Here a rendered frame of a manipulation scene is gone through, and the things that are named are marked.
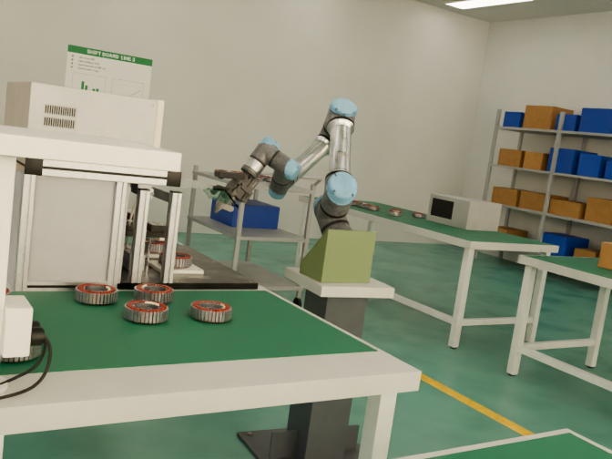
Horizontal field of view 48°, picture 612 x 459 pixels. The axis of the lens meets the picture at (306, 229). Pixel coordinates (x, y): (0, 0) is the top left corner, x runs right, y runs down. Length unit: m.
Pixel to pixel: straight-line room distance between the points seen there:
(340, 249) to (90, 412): 1.44
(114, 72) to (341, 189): 5.43
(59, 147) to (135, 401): 0.48
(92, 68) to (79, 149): 6.51
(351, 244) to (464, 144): 7.99
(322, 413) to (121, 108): 1.38
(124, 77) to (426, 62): 4.26
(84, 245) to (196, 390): 0.78
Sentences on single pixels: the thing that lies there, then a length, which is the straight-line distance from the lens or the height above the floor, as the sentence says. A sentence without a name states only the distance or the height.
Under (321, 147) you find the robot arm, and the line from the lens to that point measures 2.92.
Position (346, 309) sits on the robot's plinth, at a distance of 2.65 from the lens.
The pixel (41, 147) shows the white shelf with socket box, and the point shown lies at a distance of 1.21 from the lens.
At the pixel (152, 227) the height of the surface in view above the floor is 0.91.
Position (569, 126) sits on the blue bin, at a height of 1.84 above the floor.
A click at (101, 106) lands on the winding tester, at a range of 2.15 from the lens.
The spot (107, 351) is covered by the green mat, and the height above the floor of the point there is 0.75.
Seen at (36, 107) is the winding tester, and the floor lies 1.25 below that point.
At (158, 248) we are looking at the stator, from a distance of 2.55.
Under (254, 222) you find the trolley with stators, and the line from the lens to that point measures 5.24.
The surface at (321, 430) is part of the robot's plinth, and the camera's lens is 2.78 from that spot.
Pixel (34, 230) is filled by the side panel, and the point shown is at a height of 0.92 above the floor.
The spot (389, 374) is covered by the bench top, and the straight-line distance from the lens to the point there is 1.65.
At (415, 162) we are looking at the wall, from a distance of 9.90.
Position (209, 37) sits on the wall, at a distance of 8.17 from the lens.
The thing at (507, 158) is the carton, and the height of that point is 1.37.
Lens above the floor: 1.26
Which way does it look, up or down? 7 degrees down
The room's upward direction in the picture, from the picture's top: 8 degrees clockwise
